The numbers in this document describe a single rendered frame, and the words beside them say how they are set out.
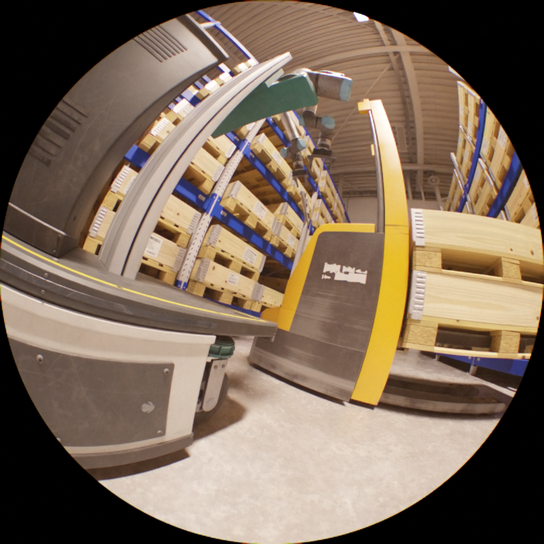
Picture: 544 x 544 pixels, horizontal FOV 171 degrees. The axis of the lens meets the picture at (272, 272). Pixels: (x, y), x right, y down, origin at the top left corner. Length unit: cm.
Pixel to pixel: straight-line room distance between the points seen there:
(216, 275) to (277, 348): 103
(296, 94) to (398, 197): 76
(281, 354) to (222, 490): 74
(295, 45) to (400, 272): 752
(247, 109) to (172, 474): 126
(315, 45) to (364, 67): 172
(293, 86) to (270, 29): 690
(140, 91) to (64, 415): 42
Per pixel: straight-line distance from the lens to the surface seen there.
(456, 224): 107
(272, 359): 99
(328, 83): 106
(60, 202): 27
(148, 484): 40
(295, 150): 156
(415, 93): 767
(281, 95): 94
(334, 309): 87
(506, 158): 266
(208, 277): 170
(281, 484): 45
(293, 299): 96
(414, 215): 104
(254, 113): 103
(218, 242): 176
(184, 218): 159
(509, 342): 110
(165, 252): 151
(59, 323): 20
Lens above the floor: 35
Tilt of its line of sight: 11 degrees up
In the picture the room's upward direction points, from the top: 16 degrees clockwise
